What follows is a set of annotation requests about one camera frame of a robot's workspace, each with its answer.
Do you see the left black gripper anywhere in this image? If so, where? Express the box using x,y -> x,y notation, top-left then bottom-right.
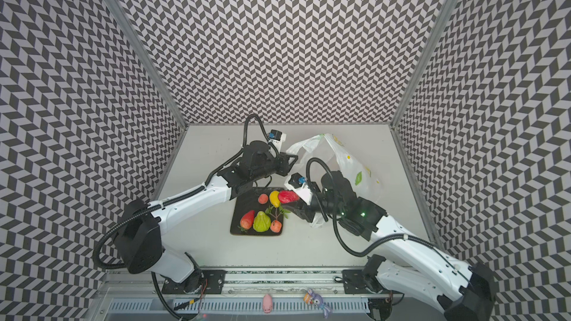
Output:
252,152 -> 300,184

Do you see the white plastic bag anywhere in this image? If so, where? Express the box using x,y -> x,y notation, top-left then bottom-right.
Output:
285,134 -> 387,239

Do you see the red fake apple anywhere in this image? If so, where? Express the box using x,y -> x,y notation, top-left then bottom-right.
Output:
278,190 -> 300,204

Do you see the yellow fake lemon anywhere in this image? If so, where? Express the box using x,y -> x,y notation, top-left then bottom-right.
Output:
269,190 -> 281,209

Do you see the small red fake cherry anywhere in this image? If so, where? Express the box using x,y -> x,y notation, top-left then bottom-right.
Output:
258,194 -> 269,204

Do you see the fake leafy twig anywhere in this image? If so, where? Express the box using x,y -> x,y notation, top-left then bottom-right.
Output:
265,207 -> 291,220

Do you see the green fake fruit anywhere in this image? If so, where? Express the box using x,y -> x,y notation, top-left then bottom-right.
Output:
253,211 -> 272,233

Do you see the red fake strawberry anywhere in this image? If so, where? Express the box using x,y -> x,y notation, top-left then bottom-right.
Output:
239,210 -> 256,233

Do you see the small peach fake fruit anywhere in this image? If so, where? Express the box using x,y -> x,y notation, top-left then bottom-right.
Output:
270,220 -> 283,234

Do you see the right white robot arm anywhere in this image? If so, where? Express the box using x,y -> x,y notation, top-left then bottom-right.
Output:
285,158 -> 498,320

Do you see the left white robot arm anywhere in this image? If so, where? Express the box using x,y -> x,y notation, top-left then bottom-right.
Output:
92,129 -> 298,293

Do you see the black square mat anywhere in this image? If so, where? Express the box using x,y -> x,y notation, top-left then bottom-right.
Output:
229,187 -> 286,236

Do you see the purple toy figure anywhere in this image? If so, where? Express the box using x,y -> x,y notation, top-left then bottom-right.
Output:
303,289 -> 332,319

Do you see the pink toy figure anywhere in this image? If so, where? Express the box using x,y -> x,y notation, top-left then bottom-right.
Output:
263,294 -> 274,314

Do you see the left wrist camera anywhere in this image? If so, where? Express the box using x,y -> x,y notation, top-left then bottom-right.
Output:
269,129 -> 286,152

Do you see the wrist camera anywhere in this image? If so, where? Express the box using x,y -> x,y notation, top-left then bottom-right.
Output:
285,172 -> 313,205
269,129 -> 286,152

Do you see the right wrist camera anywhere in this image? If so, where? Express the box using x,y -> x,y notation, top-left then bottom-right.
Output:
285,172 -> 313,205

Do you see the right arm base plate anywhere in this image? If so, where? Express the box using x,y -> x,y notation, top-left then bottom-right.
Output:
341,269 -> 392,295

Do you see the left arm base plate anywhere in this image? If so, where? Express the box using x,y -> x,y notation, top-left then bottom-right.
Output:
161,269 -> 227,295

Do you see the aluminium front rail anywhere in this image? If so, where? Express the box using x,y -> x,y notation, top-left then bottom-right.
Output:
95,267 -> 469,299

